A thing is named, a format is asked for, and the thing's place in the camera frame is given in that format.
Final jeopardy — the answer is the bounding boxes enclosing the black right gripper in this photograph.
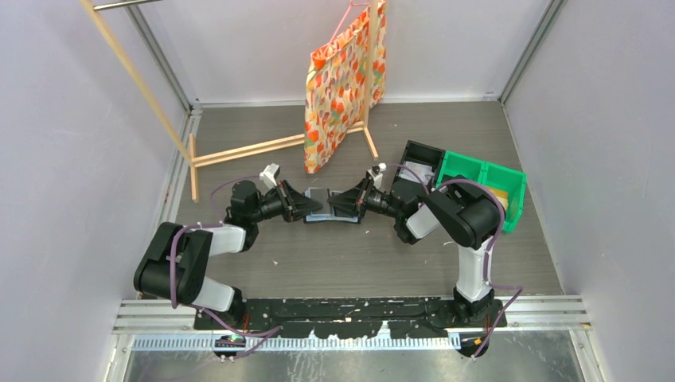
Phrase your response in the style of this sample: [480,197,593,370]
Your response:
[329,176,403,220]

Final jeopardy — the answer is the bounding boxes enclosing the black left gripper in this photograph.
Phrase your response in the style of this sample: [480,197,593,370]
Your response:
[249,180,322,224]

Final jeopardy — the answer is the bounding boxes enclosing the black card holder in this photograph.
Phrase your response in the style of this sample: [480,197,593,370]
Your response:
[303,187,360,224]

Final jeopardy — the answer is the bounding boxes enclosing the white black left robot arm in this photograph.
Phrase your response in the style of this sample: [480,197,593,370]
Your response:
[133,178,322,329]

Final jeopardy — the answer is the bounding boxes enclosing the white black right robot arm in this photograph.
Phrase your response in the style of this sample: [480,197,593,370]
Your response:
[328,177,505,327]

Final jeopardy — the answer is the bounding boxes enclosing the white card in black bin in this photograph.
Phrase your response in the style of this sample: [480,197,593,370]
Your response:
[400,162,435,183]

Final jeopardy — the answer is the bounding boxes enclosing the yellow cards in green bin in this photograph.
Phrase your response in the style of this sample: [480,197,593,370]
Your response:
[487,186,509,211]

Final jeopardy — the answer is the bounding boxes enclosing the wooden clothes rack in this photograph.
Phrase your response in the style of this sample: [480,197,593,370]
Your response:
[79,0,388,204]

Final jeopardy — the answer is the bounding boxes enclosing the black storage bin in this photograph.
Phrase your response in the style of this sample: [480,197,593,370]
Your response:
[399,140,446,189]

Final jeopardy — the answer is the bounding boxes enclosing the floral fabric bag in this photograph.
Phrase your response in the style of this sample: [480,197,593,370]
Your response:
[303,1,388,173]

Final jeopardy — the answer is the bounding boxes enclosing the green double storage bin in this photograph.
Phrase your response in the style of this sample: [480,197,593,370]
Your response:
[436,151,527,233]

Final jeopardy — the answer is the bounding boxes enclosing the pink clothes hanger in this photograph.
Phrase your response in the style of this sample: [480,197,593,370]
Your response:
[329,0,369,43]

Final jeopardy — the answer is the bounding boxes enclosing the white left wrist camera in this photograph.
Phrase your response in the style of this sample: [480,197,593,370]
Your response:
[259,163,280,189]

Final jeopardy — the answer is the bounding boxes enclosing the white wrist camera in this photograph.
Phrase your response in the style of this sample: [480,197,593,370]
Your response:
[369,162,387,181]
[259,163,280,189]

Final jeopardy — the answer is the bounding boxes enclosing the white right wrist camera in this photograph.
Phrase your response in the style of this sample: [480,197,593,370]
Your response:
[369,162,387,181]

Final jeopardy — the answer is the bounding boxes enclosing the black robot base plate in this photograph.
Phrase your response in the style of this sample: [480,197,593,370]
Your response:
[194,297,506,339]

